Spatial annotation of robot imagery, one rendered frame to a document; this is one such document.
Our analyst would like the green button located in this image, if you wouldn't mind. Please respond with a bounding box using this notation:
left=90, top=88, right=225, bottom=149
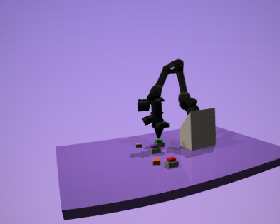
left=154, top=139, right=165, bottom=147

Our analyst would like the red button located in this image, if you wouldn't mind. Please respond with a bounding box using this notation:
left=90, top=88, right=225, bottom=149
left=165, top=157, right=179, bottom=169

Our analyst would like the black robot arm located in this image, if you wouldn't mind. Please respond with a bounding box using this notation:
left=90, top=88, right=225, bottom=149
left=138, top=59, right=200, bottom=125

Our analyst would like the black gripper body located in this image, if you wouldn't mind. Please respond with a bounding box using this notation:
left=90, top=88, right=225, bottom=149
left=150, top=110, right=170, bottom=129

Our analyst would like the orange block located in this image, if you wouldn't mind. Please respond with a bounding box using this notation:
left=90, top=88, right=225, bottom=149
left=153, top=159, right=160, bottom=165

